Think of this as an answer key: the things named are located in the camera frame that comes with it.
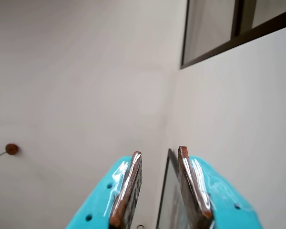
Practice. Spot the teal gripper finger with brown pad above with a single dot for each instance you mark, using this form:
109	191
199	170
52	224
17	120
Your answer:
97	205
224	205

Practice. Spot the black framed wall picture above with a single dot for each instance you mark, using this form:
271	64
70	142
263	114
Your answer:
170	202

